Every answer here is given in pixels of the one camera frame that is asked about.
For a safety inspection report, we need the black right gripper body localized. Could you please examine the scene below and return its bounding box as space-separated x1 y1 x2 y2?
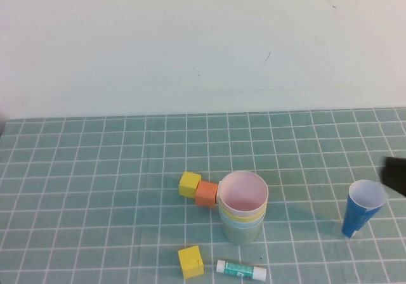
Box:
379 156 406 198

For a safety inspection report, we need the pink plastic cup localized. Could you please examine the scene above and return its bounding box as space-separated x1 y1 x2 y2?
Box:
218 169 270 217

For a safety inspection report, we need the yellow plastic cup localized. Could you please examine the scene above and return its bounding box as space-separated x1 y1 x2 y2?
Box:
219 203 267 224

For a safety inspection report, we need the light blue plastic cup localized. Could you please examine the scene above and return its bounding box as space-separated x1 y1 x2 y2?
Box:
218 209 266 231

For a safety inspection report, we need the dark blue paper cone cup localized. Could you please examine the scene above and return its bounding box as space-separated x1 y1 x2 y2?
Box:
341 179 390 239

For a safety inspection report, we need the green plastic cup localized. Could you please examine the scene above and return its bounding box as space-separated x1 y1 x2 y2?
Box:
221 217 263 246

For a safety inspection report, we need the white green glue stick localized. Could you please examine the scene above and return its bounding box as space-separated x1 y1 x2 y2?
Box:
216 259 268 281

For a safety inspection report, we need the orange wooden block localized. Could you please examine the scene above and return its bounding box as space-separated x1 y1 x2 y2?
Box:
194 181 219 209

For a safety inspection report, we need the yellow wooden cube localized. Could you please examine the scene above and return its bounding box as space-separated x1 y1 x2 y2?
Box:
178 171 202 199
177 245 204 280

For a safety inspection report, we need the green checked tablecloth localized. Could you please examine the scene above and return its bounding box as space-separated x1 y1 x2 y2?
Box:
0 106 406 284

